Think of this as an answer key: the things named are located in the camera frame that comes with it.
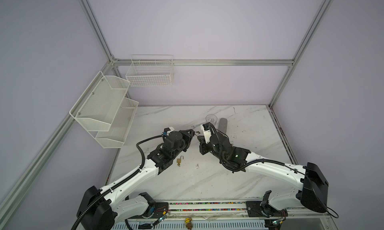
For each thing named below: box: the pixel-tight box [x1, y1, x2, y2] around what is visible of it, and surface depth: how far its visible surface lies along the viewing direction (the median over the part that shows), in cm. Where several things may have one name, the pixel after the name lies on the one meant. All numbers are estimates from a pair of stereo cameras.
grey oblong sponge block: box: [218, 117, 228, 134], surface depth 108 cm
